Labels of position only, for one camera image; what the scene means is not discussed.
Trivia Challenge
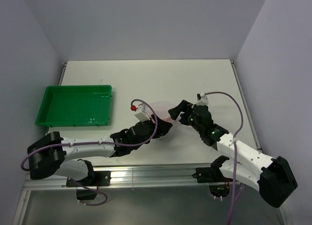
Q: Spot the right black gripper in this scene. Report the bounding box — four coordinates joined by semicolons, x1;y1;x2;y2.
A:
168;100;203;134

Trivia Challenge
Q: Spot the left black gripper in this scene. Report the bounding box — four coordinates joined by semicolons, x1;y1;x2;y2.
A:
132;113;172;150

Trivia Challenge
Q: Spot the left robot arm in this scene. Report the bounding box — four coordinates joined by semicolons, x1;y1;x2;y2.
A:
21;115;173;186

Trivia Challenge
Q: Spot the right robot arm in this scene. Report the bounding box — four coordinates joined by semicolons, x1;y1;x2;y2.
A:
168;100;298;208

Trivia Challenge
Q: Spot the green plastic tray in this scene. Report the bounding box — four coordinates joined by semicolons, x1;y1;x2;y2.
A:
36;85;112;127

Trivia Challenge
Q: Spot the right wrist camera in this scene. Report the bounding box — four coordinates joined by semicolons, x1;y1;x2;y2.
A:
195;93;209;106

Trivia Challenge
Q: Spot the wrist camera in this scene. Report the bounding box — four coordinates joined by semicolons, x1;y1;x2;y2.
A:
130;104;150;122
195;93;209;106

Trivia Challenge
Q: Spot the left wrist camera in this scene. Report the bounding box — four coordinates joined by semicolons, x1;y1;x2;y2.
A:
130;104;150;122

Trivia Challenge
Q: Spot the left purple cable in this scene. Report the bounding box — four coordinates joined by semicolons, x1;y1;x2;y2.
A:
20;98;159;207

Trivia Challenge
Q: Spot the purple cable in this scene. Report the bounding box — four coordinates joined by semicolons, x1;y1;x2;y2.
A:
20;98;159;207
206;91;244;225

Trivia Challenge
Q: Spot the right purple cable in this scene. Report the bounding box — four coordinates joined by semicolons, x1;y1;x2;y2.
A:
206;91;244;225

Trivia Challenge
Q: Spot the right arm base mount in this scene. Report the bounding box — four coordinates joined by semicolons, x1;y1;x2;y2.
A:
192;167;231;198

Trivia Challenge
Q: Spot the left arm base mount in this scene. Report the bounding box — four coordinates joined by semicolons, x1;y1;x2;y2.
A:
76;171;111;201

